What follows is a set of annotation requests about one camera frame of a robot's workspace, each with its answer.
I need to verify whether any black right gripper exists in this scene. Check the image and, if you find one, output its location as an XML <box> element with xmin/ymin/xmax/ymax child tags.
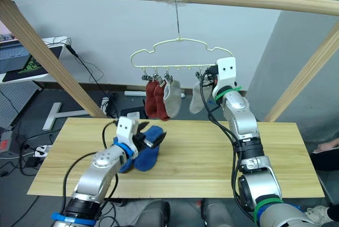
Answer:
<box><xmin>196</xmin><ymin>64</ymin><xmax>219</xmax><ymax>85</ymax></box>

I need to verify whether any white side desk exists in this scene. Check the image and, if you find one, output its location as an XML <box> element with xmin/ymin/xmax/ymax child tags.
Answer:
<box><xmin>0</xmin><ymin>36</ymin><xmax>72</xmax><ymax>85</ymax></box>

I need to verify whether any grey perforated panel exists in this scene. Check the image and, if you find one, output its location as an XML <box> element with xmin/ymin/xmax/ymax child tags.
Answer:
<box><xmin>0</xmin><ymin>80</ymin><xmax>41</xmax><ymax>130</ymax></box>

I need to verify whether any black floor box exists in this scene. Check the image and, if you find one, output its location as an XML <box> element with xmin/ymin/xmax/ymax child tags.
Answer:
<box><xmin>120</xmin><ymin>106</ymin><xmax>147</xmax><ymax>119</ymax></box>

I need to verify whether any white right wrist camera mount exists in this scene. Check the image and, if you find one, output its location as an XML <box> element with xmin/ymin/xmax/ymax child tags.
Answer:
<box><xmin>212</xmin><ymin>57</ymin><xmax>237</xmax><ymax>98</ymax></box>

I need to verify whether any silver T-shaped metal base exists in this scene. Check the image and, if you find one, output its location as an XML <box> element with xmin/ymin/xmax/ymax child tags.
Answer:
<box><xmin>42</xmin><ymin>102</ymin><xmax>91</xmax><ymax>132</ymax></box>

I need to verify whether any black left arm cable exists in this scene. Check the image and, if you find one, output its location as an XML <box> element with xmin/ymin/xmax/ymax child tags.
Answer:
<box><xmin>63</xmin><ymin>120</ymin><xmax>120</xmax><ymax>227</ymax></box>

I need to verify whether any blue sock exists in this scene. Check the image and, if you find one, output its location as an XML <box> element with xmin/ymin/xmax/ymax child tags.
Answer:
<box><xmin>133</xmin><ymin>125</ymin><xmax>165</xmax><ymax>172</ymax></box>

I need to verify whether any black power adapter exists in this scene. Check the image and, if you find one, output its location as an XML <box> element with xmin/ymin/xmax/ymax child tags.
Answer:
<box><xmin>24</xmin><ymin>156</ymin><xmax>41</xmax><ymax>169</ymax></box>

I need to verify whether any black green mouse pad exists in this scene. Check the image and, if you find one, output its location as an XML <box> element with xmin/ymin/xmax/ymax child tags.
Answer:
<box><xmin>2</xmin><ymin>45</ymin><xmax>64</xmax><ymax>83</ymax></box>

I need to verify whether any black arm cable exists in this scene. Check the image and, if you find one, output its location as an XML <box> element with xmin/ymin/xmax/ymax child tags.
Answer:
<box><xmin>198</xmin><ymin>72</ymin><xmax>257</xmax><ymax>224</ymax></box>
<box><xmin>63</xmin><ymin>120</ymin><xmax>120</xmax><ymax>227</ymax></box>

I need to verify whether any white crumpled cloth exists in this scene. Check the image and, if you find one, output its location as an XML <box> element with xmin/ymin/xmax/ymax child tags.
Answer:
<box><xmin>305</xmin><ymin>205</ymin><xmax>332</xmax><ymax>223</ymax></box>

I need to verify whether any bystander hand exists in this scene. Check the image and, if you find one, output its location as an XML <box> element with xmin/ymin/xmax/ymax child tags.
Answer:
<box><xmin>316</xmin><ymin>137</ymin><xmax>339</xmax><ymax>154</ymax></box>

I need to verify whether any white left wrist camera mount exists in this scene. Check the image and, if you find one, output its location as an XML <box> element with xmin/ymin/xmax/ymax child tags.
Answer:
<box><xmin>115</xmin><ymin>116</ymin><xmax>140</xmax><ymax>159</ymax></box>

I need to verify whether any laptop computer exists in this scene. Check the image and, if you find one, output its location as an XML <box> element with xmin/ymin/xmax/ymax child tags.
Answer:
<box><xmin>0</xmin><ymin>41</ymin><xmax>30</xmax><ymax>75</ymax></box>

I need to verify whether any green wrist band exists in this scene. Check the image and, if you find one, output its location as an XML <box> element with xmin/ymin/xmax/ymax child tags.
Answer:
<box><xmin>214</xmin><ymin>85</ymin><xmax>243</xmax><ymax>101</ymax></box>

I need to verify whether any red sock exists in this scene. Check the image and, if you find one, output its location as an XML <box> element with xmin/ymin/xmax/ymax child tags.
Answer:
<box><xmin>145</xmin><ymin>80</ymin><xmax>160</xmax><ymax>119</ymax></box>
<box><xmin>153</xmin><ymin>82</ymin><xmax>171</xmax><ymax>122</ymax></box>

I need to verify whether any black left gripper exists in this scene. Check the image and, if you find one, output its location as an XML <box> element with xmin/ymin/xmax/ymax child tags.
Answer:
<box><xmin>131</xmin><ymin>121</ymin><xmax>168</xmax><ymax>151</ymax></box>

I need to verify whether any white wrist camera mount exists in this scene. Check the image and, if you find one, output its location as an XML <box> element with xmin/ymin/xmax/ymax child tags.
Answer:
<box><xmin>212</xmin><ymin>57</ymin><xmax>237</xmax><ymax>98</ymax></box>
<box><xmin>115</xmin><ymin>116</ymin><xmax>140</xmax><ymax>159</ymax></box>

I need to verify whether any black desk cable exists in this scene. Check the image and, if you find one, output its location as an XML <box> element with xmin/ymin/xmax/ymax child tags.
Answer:
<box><xmin>47</xmin><ymin>36</ymin><xmax>119</xmax><ymax>119</ymax></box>

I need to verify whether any long white power strip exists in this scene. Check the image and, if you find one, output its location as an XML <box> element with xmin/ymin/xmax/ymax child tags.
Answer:
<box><xmin>124</xmin><ymin>90</ymin><xmax>147</xmax><ymax>97</ymax></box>

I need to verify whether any beige grey sock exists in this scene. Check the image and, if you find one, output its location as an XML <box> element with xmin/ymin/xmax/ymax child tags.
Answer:
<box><xmin>163</xmin><ymin>80</ymin><xmax>182</xmax><ymax>118</ymax></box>
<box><xmin>189</xmin><ymin>80</ymin><xmax>207</xmax><ymax>115</ymax></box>

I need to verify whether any wooden rack slanted post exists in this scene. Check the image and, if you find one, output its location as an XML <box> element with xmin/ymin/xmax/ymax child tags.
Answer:
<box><xmin>263</xmin><ymin>22</ymin><xmax>339</xmax><ymax>123</ymax></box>
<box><xmin>0</xmin><ymin>0</ymin><xmax>107</xmax><ymax>119</ymax></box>

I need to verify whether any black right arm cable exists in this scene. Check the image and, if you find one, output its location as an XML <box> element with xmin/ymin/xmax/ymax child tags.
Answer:
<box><xmin>198</xmin><ymin>72</ymin><xmax>257</xmax><ymax>224</ymax></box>

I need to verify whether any cream wire clip hanger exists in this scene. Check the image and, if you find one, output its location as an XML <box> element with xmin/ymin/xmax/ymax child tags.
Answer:
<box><xmin>130</xmin><ymin>1</ymin><xmax>237</xmax><ymax>71</ymax></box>

